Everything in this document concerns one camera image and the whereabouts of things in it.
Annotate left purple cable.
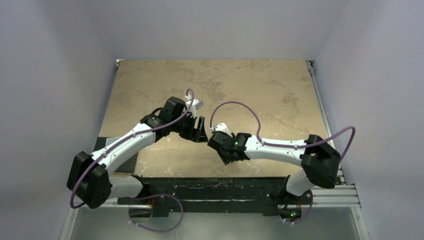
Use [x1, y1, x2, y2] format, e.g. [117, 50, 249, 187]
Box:
[69, 88, 195, 210]

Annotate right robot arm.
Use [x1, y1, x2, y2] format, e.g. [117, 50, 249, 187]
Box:
[207, 131, 341, 204]

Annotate aluminium frame rail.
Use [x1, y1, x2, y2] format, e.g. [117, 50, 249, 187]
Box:
[305, 60, 361, 208]

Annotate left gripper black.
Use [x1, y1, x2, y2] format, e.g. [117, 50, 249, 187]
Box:
[170, 111, 207, 143]

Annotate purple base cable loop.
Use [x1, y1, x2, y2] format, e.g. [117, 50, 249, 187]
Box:
[128, 193, 185, 233]

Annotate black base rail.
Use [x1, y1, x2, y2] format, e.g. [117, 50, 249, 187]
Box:
[117, 176, 313, 219]

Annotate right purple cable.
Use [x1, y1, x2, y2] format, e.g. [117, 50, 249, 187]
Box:
[209, 101, 357, 226]

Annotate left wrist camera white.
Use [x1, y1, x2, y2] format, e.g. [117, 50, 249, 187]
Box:
[185, 98, 204, 118]

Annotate white plastic box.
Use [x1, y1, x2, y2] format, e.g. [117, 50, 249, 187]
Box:
[105, 137, 120, 147]

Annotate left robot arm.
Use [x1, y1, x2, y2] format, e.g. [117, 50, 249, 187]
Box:
[66, 95, 208, 209]

